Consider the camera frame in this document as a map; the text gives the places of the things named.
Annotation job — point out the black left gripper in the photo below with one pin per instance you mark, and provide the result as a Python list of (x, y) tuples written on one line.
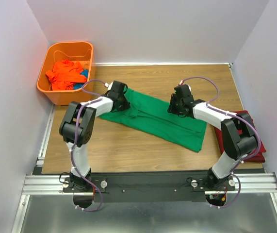
[(125, 106)]

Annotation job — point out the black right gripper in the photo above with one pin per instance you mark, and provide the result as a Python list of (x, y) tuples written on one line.
[(171, 108)]

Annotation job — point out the green t-shirt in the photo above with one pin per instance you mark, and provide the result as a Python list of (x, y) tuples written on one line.
[(149, 114)]

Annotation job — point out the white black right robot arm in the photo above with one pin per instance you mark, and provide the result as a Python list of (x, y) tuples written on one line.
[(223, 168)]

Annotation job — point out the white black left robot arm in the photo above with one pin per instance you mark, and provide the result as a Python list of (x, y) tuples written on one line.
[(77, 127)]

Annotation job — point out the blue t-shirt in basket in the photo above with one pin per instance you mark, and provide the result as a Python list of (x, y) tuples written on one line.
[(81, 80)]

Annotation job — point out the orange t-shirt in basket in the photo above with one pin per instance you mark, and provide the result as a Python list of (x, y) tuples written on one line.
[(64, 75)]

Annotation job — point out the orange plastic laundry basket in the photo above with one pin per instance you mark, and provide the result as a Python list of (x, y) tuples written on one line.
[(73, 51)]

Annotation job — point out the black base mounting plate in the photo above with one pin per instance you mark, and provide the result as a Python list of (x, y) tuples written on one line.
[(160, 186)]

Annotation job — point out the folded dark red t-shirt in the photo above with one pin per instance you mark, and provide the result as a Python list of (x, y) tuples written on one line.
[(237, 139)]

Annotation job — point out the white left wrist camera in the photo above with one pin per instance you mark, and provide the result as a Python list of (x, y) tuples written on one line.
[(108, 85)]

